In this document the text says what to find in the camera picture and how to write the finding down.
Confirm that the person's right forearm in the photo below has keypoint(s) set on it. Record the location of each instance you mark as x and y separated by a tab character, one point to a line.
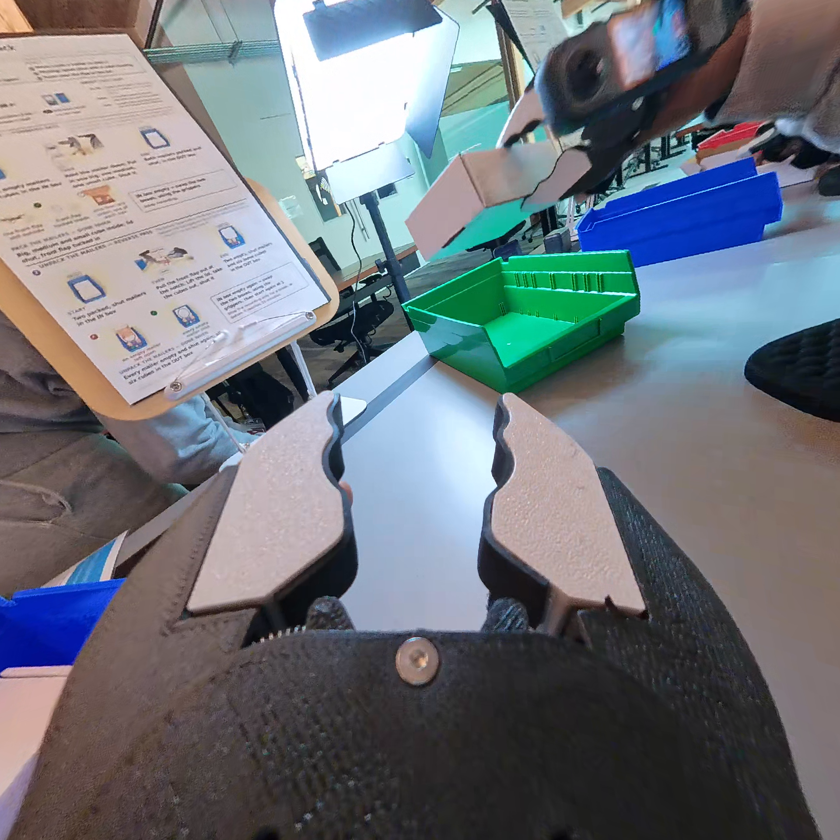
794	59

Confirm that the person's right hand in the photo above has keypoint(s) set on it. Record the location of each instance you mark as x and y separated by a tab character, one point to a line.
695	92

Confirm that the studio light on stand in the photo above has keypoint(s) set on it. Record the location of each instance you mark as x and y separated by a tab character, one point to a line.
354	98

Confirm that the wooden document stand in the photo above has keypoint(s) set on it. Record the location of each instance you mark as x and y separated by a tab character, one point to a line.
266	348

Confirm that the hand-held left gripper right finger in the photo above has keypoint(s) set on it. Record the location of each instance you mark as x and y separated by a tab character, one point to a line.
564	518

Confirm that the green plastic bin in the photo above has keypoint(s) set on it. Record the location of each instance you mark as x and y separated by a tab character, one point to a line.
525	328

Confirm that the red plastic bin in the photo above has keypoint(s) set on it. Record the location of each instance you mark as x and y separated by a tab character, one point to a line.
728	139

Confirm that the black office chair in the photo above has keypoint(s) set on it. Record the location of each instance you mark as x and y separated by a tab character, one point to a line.
354	321

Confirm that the printed instruction sheet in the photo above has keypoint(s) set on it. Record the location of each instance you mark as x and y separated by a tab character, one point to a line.
131	216

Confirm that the black textured mat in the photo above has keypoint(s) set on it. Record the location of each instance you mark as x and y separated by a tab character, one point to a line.
800	371

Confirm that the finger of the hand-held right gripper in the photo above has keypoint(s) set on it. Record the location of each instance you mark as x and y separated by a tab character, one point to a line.
564	174
525	121

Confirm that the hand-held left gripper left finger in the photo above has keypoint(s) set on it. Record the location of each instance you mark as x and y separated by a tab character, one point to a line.
275	512

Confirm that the white wall poster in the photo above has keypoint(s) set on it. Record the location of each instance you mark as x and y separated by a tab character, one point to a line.
538	26

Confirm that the blue and white pamphlet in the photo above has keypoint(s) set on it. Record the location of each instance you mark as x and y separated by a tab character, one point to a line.
92	564

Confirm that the blue plastic bin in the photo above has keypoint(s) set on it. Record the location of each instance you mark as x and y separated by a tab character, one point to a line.
689	229
722	172
46	623

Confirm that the white cardboard mailer box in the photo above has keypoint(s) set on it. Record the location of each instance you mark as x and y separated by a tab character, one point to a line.
453	203
26	735

